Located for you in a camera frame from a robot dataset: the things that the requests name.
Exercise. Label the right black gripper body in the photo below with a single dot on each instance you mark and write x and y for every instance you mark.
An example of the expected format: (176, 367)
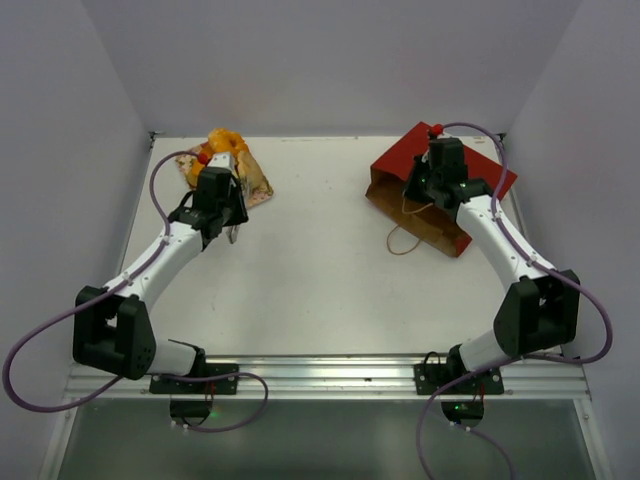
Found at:
(416, 182)

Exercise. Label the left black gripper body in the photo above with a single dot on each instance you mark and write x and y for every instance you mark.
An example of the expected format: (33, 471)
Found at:
(233, 209)

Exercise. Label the silver metal tongs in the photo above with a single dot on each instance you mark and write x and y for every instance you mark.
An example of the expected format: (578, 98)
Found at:
(239, 212)

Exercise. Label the round beige bread bun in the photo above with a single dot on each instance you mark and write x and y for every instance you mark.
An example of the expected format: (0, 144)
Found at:
(249, 171)

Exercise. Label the red paper bag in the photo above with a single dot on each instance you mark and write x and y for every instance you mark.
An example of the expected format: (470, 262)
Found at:
(390, 172)

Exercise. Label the glazed fake donut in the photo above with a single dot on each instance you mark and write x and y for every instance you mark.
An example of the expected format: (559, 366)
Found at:
(222, 140)

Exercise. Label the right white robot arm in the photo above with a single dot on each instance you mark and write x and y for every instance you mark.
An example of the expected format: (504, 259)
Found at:
(538, 311)

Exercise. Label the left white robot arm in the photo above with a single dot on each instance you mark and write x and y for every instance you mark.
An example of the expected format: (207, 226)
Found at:
(112, 327)

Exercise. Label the floral patterned tray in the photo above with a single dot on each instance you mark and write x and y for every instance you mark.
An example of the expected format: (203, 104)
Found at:
(190, 161)

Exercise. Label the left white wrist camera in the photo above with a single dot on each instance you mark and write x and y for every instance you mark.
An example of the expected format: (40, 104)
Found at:
(218, 160)

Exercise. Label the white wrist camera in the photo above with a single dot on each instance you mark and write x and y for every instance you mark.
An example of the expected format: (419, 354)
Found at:
(437, 132)
(218, 160)

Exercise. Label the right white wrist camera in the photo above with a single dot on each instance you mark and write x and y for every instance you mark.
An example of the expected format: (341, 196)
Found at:
(437, 132)

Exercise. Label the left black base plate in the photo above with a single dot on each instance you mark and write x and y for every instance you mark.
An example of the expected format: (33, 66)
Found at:
(204, 379)

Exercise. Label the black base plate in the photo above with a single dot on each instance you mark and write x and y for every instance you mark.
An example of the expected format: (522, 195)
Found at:
(434, 371)
(204, 379)

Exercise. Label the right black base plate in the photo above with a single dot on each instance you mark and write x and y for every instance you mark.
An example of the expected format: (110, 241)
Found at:
(434, 371)

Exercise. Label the aluminium mounting rail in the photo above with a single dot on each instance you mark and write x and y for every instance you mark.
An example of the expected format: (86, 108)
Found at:
(391, 377)

